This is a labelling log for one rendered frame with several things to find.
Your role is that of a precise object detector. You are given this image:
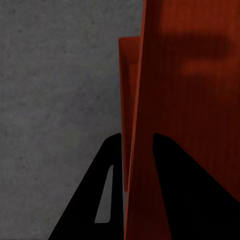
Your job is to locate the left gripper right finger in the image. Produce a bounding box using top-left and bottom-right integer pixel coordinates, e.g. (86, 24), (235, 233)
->
(152, 133), (240, 240)

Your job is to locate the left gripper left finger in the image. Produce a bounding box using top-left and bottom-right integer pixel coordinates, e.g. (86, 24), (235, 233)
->
(48, 132), (124, 240)

